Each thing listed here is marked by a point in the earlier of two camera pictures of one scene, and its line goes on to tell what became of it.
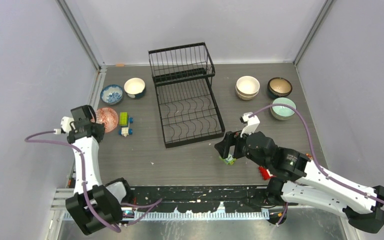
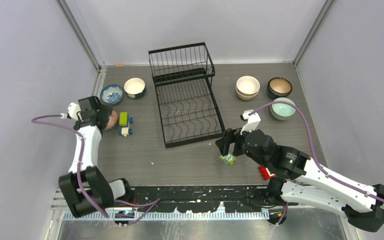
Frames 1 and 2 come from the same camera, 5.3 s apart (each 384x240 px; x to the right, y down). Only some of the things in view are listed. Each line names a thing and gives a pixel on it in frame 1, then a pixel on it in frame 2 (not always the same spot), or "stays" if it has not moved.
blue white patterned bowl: x=111 y=94 stays
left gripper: x=101 y=129 → x=105 y=112
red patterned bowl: x=108 y=116 stays
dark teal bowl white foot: x=134 y=87 stays
